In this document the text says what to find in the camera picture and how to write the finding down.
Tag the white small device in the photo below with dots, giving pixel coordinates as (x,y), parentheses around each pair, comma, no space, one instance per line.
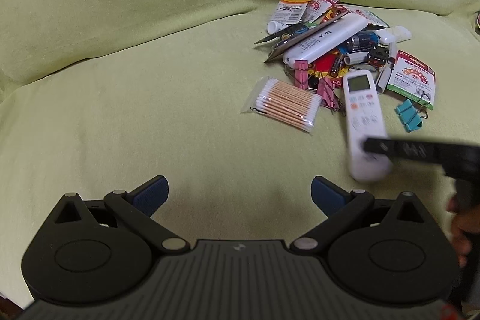
(394,34)

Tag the grey cylindrical tube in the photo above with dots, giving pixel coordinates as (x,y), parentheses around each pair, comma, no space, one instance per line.
(383,78)

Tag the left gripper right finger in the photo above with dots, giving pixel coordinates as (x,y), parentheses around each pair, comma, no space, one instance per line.
(345,211)

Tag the yellow green sofa cover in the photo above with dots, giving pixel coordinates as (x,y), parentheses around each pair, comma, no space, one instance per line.
(99,95)

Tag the red yellow packet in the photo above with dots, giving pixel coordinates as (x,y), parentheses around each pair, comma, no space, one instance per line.
(321,67)

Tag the blue battery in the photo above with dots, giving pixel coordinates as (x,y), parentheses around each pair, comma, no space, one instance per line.
(362,41)

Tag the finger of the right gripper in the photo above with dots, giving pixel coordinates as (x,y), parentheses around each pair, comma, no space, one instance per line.
(410,150)

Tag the right hand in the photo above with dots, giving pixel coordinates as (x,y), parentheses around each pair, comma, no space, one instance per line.
(463,224)

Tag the white AUX remote control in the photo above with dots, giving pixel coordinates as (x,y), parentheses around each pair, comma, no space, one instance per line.
(364,120)

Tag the teal binder clip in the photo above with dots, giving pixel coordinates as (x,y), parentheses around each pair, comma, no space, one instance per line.
(409,116)

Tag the red white package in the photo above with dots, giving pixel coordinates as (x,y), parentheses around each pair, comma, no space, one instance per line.
(316,8)

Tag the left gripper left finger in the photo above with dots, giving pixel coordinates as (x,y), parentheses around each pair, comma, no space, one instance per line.
(134,210)

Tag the pink binder clip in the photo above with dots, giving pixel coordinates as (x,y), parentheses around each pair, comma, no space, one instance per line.
(326,90)
(301,74)

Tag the bag of cotton swabs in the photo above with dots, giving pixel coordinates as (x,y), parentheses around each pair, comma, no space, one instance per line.
(284,103)

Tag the long white plastic case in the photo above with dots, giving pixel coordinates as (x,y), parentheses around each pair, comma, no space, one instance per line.
(322,42)

